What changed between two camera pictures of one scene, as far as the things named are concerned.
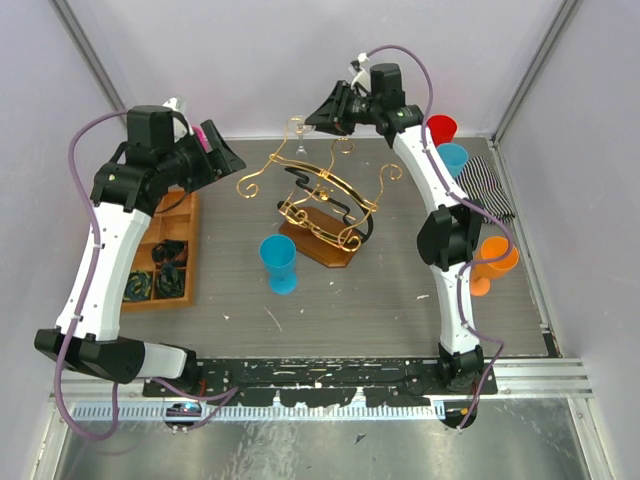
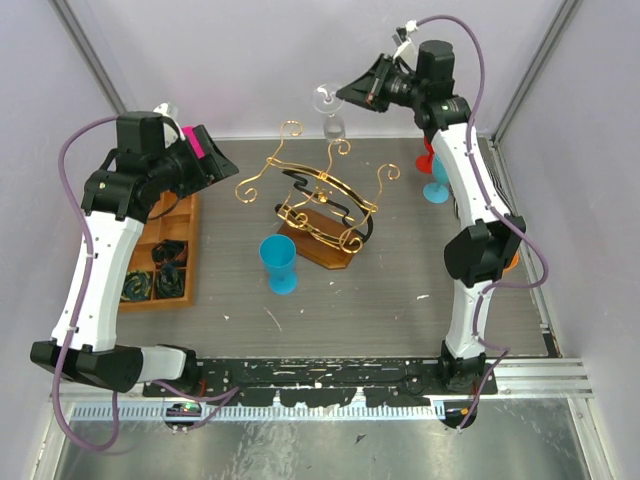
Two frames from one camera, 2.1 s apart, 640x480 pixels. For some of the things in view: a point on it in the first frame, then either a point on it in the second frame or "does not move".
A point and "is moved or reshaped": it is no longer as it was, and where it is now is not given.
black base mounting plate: x=318 y=382 does not move
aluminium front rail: x=527 y=380 does not move
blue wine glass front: x=278 y=253 does not move
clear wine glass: x=298 y=121 is moved or reshaped
